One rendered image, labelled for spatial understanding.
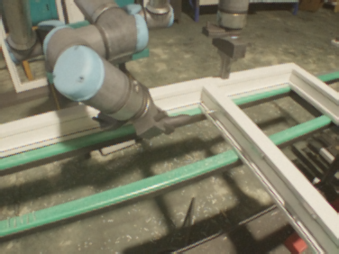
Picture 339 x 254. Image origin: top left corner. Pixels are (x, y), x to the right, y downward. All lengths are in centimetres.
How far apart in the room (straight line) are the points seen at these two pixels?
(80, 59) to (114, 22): 18
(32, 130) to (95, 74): 41
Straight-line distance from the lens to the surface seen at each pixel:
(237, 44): 78
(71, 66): 44
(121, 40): 56
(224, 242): 86
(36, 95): 278
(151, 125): 54
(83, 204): 62
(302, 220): 62
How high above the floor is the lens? 136
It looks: 41 degrees down
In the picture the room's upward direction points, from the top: straight up
